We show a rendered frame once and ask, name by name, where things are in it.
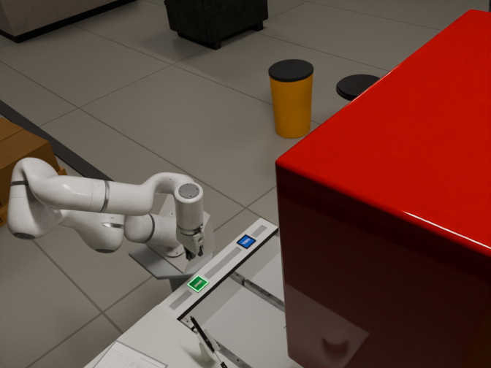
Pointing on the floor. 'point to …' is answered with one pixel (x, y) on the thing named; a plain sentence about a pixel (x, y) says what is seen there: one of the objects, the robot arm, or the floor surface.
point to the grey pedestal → (154, 266)
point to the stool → (354, 85)
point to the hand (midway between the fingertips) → (191, 253)
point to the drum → (291, 96)
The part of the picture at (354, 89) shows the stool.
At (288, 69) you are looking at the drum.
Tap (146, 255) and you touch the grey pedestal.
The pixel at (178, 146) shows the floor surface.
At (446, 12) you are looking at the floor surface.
